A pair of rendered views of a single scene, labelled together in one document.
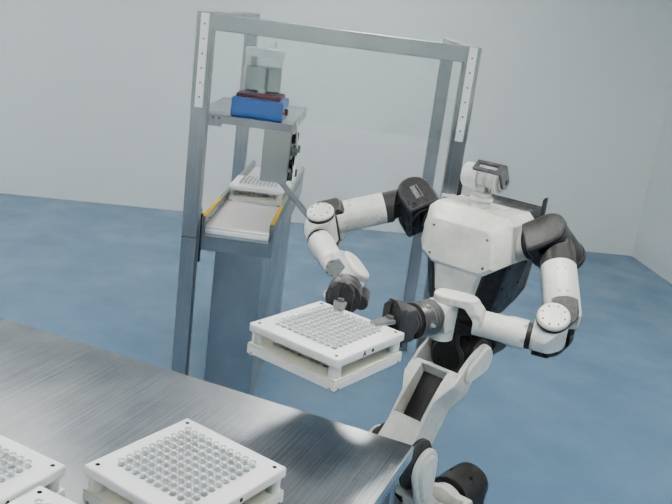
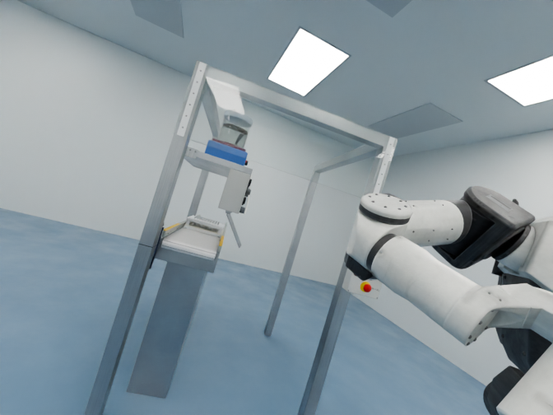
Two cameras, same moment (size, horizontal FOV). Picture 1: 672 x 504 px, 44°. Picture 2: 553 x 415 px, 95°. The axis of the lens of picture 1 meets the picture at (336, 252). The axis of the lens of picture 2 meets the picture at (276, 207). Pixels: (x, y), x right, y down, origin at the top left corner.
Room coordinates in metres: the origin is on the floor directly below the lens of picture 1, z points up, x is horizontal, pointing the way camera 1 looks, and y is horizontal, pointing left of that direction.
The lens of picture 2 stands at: (1.91, 0.30, 1.10)
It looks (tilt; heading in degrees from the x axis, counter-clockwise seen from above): 1 degrees up; 349
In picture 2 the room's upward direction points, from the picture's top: 17 degrees clockwise
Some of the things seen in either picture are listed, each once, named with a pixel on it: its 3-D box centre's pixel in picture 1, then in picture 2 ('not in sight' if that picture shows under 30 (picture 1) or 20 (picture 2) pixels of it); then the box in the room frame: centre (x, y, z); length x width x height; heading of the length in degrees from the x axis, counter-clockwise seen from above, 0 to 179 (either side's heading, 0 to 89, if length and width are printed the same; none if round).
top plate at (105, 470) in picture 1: (187, 470); not in sight; (1.27, 0.21, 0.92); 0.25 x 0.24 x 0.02; 57
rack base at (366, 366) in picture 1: (325, 351); not in sight; (1.71, -0.01, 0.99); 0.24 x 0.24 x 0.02; 54
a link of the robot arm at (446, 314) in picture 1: (433, 316); not in sight; (1.93, -0.26, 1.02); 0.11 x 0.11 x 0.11; 46
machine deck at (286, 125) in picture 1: (254, 114); (217, 168); (3.47, 0.41, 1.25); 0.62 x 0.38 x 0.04; 179
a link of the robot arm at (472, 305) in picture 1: (458, 312); not in sight; (1.93, -0.32, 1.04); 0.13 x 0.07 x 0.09; 72
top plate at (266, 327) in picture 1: (328, 331); not in sight; (1.71, -0.01, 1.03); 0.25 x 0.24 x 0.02; 54
